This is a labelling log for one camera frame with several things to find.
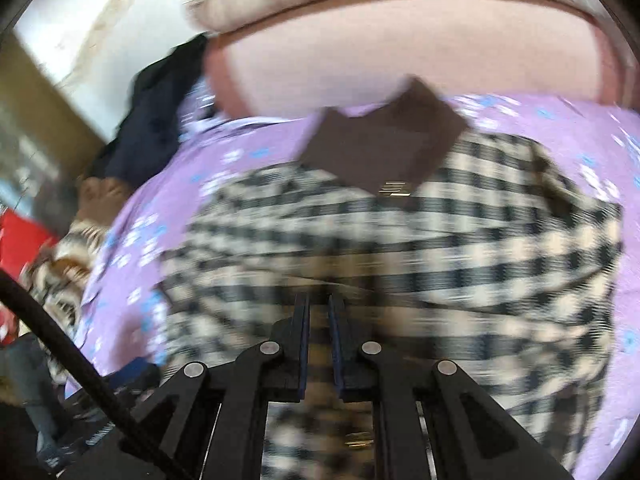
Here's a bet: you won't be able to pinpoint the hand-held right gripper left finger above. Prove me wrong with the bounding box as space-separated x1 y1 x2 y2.
60 292 312 480

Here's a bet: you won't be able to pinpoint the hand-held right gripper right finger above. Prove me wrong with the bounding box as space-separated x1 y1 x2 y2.
327 292 576 480

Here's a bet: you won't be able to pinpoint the black cream checkered coat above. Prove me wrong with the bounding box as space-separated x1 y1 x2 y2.
160 77 626 480

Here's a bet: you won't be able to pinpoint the purple floral bed sheet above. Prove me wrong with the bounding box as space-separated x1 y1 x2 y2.
65 80 640 480

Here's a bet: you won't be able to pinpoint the brown cloth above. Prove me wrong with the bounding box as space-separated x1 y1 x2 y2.
75 175 136 226

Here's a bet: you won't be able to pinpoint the brown white patterned blanket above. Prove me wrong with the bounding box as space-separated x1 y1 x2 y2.
20 220 111 386

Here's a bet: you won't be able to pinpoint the dark jacket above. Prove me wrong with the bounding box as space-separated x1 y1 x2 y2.
92 32 221 191

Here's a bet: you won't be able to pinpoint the blue jeans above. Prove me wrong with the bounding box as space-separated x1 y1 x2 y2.
2 332 66 466

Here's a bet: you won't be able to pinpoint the pink padded headboard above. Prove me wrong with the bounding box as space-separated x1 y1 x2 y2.
202 0 626 121

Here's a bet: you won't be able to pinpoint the red object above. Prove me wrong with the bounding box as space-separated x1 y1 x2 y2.
0 210 56 346

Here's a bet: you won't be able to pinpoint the wooden wardrobe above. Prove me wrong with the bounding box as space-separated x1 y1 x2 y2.
0 30 108 171

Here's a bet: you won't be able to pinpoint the black cable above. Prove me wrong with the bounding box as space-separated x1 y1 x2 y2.
0 270 196 480

